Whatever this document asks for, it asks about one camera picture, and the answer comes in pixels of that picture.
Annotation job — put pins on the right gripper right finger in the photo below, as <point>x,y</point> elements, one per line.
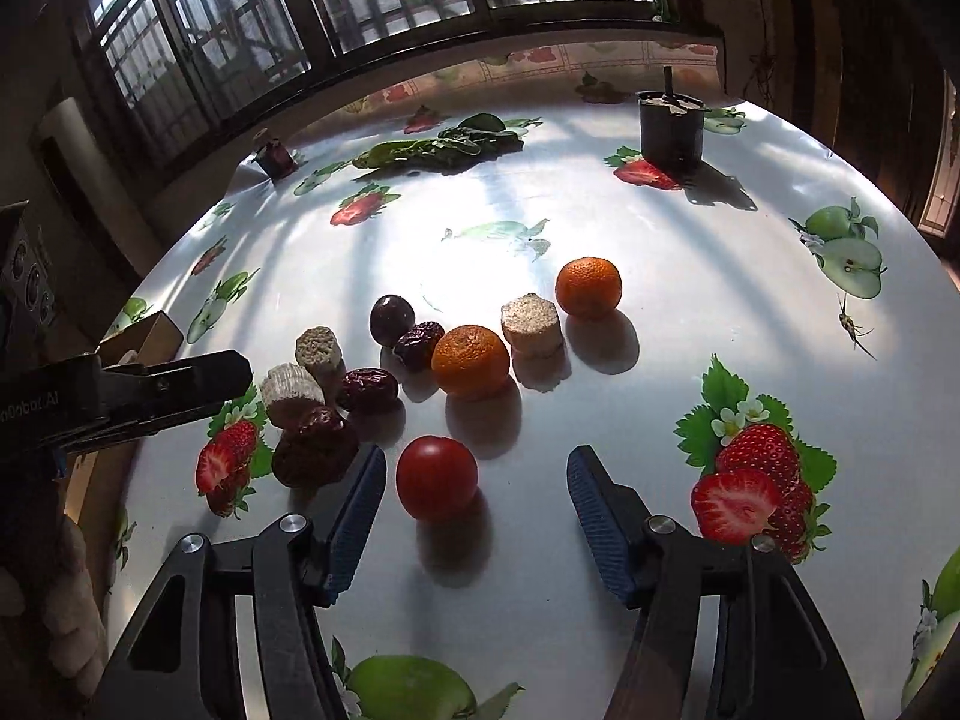
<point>656,567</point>

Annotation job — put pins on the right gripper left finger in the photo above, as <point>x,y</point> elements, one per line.
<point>304,562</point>

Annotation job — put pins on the large red date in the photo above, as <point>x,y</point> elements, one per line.
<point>317,452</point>

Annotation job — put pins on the red tomato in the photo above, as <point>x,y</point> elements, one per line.
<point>436,478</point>

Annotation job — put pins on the person's left hand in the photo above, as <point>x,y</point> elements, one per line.
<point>77,639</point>

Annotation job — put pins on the cardboard tray box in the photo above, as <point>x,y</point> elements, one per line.
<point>99,474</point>

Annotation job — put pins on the middle red date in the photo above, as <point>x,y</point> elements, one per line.
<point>367,391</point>

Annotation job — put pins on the small red date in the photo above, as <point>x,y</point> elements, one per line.
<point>414,350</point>

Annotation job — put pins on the dark purple plum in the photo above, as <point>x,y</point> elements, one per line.
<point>390,318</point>

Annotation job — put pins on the near orange tangerine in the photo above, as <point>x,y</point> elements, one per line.
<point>470,362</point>

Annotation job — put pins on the orange tangerine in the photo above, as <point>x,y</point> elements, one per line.
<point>470,362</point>
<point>589,288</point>

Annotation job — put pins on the far orange tangerine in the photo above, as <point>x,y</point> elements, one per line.
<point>589,288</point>

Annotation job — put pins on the dark glass jar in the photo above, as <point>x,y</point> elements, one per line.
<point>272,156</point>

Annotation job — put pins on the fruit print tablecloth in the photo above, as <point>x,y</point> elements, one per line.
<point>781,283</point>

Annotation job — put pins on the window with metal bars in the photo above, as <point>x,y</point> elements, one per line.
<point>177,73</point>

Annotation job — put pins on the black cup with stick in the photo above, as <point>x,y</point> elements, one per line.
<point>671,127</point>

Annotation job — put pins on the green leafy vegetable bunch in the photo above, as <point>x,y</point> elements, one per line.
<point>480,137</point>

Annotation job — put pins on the wooden door with glass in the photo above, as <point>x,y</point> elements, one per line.
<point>941,207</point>

